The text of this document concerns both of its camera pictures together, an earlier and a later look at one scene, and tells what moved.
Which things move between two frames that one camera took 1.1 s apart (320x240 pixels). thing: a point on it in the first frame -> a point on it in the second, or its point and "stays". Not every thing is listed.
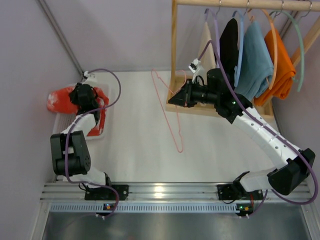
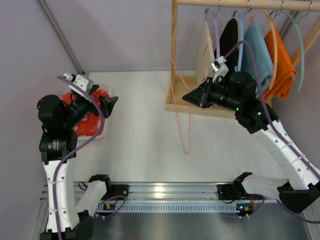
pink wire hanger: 176,110 -> 188,88
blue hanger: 237,67 stays
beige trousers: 208,63 stays
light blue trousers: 256,63 stays
